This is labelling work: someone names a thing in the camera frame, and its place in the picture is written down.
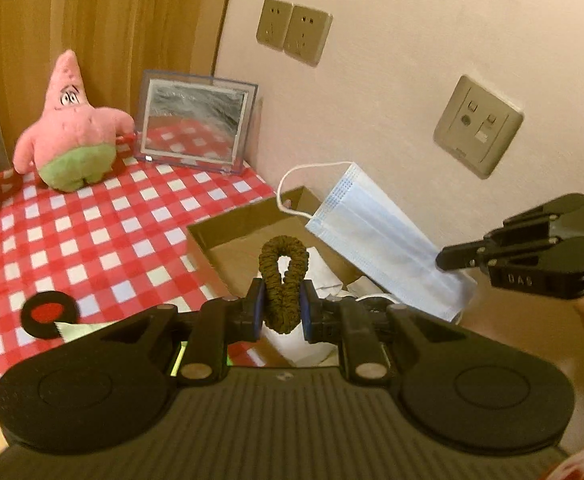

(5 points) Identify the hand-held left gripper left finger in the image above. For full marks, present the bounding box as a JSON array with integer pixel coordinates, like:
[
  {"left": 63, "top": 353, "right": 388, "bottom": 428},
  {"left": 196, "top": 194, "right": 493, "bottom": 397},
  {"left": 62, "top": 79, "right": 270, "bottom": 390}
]
[{"left": 99, "top": 279, "right": 267, "bottom": 387}]

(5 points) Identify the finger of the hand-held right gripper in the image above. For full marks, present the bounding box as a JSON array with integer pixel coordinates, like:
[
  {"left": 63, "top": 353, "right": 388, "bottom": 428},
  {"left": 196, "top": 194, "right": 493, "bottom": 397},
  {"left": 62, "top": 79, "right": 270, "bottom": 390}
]
[
  {"left": 484, "top": 192, "right": 584, "bottom": 249},
  {"left": 436, "top": 239, "right": 554, "bottom": 272}
]

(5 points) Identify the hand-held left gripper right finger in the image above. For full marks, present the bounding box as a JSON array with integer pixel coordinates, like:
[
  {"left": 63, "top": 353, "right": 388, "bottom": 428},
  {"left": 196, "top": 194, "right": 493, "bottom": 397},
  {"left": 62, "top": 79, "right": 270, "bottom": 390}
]
[{"left": 298, "top": 280, "right": 455, "bottom": 384}]

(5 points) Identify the dark olive hair scrunchie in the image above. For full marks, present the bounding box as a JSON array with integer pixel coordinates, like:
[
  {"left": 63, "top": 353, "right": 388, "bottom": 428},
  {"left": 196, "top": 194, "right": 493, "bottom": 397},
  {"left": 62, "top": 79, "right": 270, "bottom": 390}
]
[{"left": 258, "top": 236, "right": 310, "bottom": 335}]

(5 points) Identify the brown cardboard box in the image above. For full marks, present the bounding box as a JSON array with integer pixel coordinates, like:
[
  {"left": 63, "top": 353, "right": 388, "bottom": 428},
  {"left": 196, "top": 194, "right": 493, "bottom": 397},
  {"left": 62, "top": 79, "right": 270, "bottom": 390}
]
[{"left": 187, "top": 186, "right": 584, "bottom": 376}]

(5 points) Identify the blue face mask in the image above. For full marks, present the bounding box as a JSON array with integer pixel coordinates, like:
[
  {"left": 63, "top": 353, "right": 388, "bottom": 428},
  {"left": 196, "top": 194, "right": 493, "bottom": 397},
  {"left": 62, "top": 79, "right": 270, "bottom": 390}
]
[{"left": 277, "top": 161, "right": 478, "bottom": 322}]

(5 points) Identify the red checkered tablecloth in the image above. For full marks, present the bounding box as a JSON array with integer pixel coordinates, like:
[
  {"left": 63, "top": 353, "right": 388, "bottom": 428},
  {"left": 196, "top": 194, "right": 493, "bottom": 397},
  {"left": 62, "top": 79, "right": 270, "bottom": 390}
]
[{"left": 0, "top": 125, "right": 277, "bottom": 391}]

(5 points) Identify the pink starfish plush toy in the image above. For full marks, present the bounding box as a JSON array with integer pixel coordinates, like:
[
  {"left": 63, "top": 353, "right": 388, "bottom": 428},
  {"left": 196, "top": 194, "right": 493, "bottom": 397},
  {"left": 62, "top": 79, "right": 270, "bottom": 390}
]
[{"left": 12, "top": 49, "right": 136, "bottom": 193}]

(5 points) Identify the tan curtain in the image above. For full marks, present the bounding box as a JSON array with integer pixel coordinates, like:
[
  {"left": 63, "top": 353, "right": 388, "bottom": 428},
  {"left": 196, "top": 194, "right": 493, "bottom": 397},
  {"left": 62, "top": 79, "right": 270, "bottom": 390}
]
[{"left": 0, "top": 0, "right": 240, "bottom": 168}]

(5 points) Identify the beige network wall plate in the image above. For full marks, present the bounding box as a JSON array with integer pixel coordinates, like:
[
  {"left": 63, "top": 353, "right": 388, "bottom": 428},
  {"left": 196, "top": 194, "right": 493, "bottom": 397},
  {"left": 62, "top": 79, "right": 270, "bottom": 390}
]
[{"left": 433, "top": 75, "right": 524, "bottom": 180}]

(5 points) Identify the clear acrylic picture frame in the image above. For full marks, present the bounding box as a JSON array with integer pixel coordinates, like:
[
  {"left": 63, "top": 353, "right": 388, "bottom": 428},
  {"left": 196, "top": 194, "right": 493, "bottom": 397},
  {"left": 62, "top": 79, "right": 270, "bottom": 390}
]
[{"left": 132, "top": 69, "right": 261, "bottom": 177}]

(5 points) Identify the beige wall socket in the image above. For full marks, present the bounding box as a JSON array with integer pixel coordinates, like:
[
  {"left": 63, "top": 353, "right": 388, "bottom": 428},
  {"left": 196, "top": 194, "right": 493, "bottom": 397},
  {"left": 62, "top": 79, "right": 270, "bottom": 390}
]
[
  {"left": 256, "top": 0, "right": 293, "bottom": 53},
  {"left": 283, "top": 5, "right": 333, "bottom": 67}
]

